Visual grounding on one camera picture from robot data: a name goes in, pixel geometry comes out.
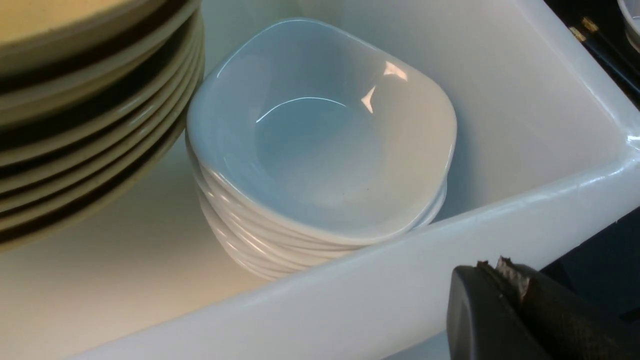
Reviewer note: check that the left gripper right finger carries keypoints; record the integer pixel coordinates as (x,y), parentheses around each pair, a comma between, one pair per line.
(565,325)

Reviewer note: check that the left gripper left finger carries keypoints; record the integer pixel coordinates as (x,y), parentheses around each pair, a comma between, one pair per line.
(482,321)

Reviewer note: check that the white square dish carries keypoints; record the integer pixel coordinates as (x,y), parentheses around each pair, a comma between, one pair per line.
(630,10)

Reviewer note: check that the large white tub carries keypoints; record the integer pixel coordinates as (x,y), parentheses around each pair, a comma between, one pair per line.
(547,155)

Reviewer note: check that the stack of white dishes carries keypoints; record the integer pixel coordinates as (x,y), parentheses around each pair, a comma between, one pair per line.
(308,144)

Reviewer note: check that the stack of yellow bowls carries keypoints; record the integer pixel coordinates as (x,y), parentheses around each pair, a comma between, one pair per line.
(93,94)

